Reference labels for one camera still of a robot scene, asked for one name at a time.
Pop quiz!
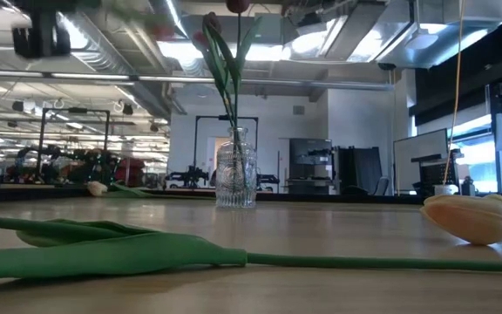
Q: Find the white artificial tulip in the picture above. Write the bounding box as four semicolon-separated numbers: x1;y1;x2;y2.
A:
419;193;502;246
86;180;217;201

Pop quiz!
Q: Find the yellow artificial tulip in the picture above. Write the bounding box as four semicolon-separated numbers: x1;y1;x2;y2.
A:
0;182;502;281

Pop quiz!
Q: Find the clear ribbed glass vase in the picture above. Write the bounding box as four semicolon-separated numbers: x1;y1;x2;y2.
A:
214;126;259;209

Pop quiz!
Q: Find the red storage shelving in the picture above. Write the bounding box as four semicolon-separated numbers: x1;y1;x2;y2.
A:
115;156;147;187

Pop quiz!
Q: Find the black cabinet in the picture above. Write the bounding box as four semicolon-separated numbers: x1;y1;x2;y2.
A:
288;138;335;195

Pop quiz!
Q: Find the black upright panel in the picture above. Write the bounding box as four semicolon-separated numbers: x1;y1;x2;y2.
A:
334;146;383;195

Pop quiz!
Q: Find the grey office chair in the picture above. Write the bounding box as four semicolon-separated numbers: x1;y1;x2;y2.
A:
372;176;390;196

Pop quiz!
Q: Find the white pendant lamp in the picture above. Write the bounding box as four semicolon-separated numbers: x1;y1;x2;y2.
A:
405;24;439;51

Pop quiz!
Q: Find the white whiteboard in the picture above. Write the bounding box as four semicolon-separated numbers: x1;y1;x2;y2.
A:
392;128;450;193

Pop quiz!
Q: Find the white round base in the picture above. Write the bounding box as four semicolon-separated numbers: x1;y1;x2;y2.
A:
433;183;459;196

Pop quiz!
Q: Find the silver air duct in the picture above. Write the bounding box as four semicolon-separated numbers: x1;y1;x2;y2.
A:
57;0;187;117

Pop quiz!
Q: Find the black background gantry frame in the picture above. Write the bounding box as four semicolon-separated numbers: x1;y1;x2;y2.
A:
36;107;112;184

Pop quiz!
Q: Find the black rectangular frame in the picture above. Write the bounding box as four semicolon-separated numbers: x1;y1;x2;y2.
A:
193;114;260;188

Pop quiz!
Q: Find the yellow hanging cable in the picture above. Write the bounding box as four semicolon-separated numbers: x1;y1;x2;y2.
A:
442;0;466;187

